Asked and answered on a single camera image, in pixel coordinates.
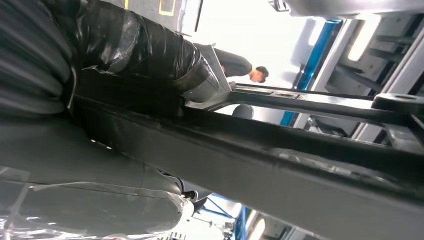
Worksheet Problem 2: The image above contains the person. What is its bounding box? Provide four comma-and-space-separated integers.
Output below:
211, 47, 270, 84

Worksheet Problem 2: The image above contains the blue metal cart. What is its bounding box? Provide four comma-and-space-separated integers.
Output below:
279, 18, 343, 127

